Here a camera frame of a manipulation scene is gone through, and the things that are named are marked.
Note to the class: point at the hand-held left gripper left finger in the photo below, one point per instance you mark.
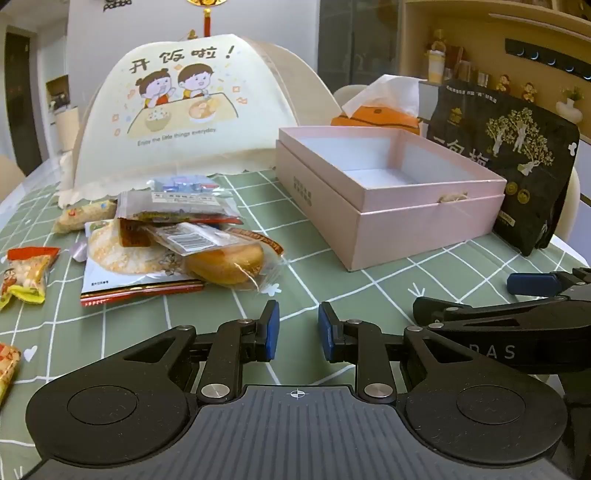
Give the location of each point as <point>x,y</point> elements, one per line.
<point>272,330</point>

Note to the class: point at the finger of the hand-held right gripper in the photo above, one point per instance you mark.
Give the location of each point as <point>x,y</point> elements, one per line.
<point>461,311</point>
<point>528,284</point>

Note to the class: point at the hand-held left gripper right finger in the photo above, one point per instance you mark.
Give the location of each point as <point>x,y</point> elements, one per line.
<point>327,330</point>

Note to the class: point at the pink cardboard box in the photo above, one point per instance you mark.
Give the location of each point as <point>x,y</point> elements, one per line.
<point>392,230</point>

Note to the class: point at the round rice cracker packet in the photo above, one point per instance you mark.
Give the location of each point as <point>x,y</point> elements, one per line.
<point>111,258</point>

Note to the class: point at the bun in clear wrapper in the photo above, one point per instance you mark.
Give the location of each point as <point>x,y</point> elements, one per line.
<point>231,265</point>

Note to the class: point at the black snack bag gold print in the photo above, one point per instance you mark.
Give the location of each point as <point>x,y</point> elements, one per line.
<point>508,138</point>

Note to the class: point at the clear snack packet white label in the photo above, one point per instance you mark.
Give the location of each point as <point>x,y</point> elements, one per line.
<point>184,203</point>

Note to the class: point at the blue candy packet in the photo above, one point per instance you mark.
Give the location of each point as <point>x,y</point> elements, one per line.
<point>184,184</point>

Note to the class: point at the white vase with plant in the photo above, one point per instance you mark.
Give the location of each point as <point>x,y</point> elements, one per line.
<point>569,108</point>

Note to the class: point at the small brown figurine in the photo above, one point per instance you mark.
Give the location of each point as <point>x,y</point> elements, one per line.
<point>503,83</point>
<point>529,92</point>

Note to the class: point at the small beige snack packet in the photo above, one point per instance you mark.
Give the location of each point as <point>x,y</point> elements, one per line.
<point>83,217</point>

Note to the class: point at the black curved bar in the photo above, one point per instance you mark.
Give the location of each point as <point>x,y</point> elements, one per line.
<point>545,55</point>

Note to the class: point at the white tissue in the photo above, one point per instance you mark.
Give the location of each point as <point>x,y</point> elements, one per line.
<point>388,92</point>

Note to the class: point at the yellow bottle figurine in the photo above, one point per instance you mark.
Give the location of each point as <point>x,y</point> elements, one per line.
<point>437,60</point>

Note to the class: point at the red and yellow snack packet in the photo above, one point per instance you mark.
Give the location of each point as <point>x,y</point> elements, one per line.
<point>27,272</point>

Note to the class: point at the cream printed food cover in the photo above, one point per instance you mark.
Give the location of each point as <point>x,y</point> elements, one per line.
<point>184,92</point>

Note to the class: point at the wooden shelf unit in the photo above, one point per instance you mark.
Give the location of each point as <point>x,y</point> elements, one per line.
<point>415,46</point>

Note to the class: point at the orange snack packet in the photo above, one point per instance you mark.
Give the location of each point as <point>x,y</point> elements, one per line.
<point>7,369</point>

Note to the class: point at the white side cabinet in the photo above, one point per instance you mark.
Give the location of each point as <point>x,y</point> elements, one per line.
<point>64,129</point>

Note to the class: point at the dark glass door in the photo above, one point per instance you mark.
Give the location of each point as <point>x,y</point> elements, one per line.
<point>355,41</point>

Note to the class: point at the beige chair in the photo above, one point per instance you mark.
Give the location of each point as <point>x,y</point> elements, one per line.
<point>11,175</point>

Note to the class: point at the red hanging knot ornament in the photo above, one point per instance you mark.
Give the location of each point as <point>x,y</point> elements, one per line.
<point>207,18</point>

